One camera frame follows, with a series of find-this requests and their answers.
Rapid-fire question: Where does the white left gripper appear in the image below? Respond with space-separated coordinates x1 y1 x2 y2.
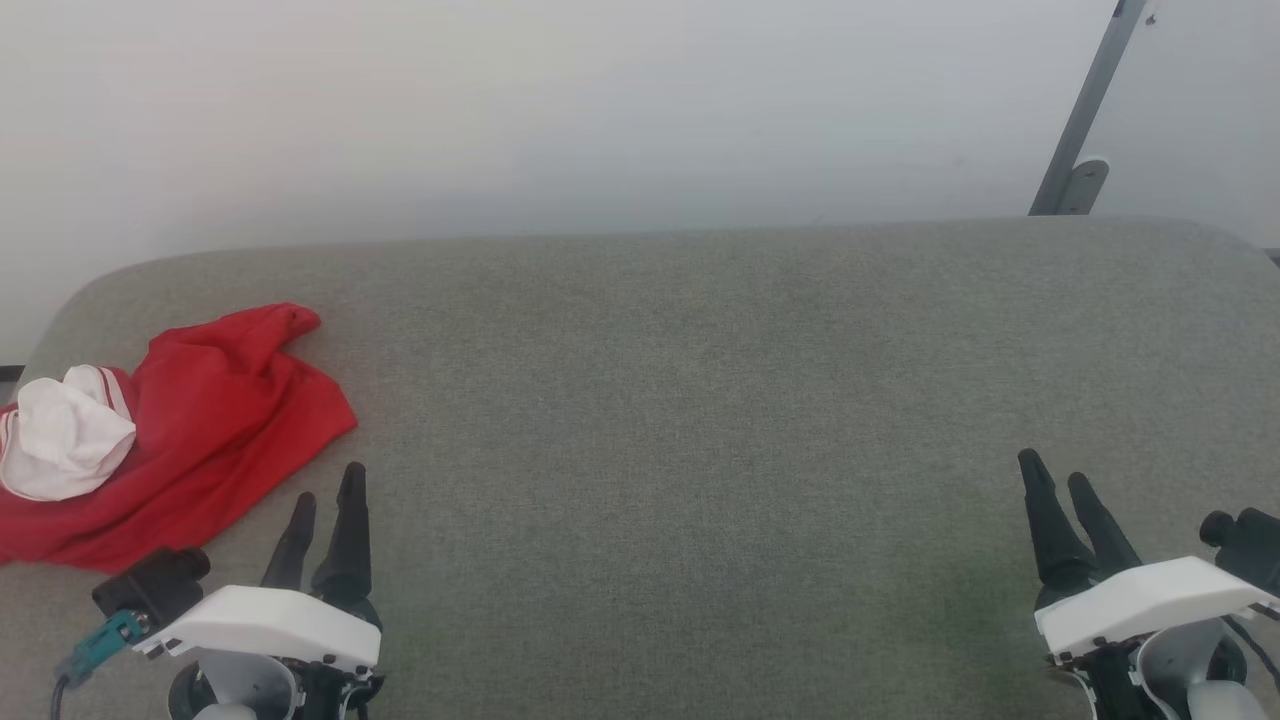
135 462 386 720

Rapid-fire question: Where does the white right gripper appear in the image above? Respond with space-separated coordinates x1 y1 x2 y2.
1017 449 1280 720

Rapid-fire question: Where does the red white basketball jersey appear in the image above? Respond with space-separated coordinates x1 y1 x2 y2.
0 303 359 574

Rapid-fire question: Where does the grey metal pole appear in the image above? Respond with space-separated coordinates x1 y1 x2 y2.
1028 0 1149 216

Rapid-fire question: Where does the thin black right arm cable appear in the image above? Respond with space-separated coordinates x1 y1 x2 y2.
1225 612 1280 686

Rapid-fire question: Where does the black cable teal plug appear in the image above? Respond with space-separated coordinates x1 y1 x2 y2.
50 610 151 720

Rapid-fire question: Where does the grey metal bracket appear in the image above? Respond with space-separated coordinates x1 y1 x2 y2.
1055 158 1111 216

